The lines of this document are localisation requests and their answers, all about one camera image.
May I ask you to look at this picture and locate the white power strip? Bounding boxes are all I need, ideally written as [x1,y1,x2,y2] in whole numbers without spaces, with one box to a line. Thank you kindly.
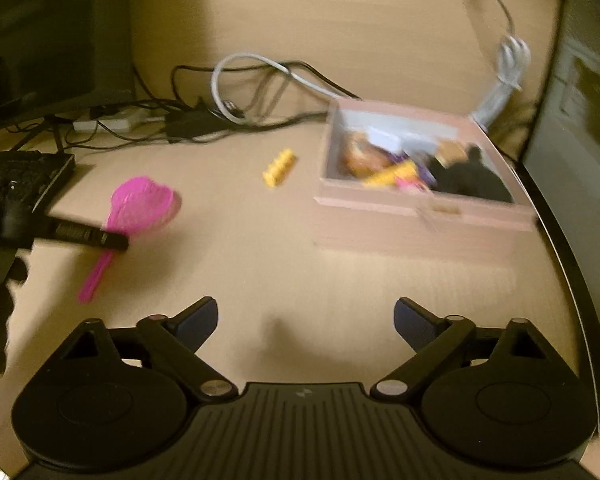
[72,110,147,134]

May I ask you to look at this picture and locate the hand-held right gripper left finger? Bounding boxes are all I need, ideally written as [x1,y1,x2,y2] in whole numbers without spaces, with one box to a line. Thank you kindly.
[55,296,238,401]

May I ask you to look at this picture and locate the black plush toy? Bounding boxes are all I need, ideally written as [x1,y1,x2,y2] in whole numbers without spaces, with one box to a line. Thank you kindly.
[431,144,514,204]

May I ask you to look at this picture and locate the black computer monitor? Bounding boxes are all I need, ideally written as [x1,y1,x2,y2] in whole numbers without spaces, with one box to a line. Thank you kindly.
[0,0,135,153]

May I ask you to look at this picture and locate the white looped cable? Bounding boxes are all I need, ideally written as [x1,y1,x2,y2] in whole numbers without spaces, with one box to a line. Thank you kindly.
[211,52,362,124]

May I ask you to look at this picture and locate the tangle of black cables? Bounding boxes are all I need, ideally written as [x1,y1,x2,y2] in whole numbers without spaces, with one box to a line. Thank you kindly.
[0,60,363,152]

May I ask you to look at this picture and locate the cardboard box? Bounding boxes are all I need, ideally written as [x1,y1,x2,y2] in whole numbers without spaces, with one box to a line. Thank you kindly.
[312,97,541,252]

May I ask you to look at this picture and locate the yellow toy block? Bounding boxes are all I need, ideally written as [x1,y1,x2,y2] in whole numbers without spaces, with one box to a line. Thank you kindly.
[362,160,421,189]
[261,149,299,187]

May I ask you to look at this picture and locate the black power adapter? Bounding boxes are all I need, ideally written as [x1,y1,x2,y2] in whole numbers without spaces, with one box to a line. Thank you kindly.
[164,109,217,139]

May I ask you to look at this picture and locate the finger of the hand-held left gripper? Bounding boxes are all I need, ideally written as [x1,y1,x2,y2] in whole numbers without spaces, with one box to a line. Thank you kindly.
[45,217,130,252]

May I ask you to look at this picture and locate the grey bundled cable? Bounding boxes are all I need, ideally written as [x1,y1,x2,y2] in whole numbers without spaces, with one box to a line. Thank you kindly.
[467,0,532,129]

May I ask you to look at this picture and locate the pink hair brush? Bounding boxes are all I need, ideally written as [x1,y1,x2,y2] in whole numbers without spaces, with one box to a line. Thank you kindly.
[77,176,182,305]

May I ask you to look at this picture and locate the black keyboard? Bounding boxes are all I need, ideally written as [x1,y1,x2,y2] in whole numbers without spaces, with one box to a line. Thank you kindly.
[0,149,77,212]

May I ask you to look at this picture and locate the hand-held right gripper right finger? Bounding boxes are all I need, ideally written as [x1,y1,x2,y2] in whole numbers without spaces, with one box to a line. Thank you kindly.
[370,296,551,401]

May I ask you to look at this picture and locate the white card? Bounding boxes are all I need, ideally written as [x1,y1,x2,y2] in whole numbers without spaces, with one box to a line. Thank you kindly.
[365,127,407,154]

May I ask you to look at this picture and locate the small brown toy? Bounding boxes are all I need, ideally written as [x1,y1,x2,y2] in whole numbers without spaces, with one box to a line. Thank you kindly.
[437,140,469,167]

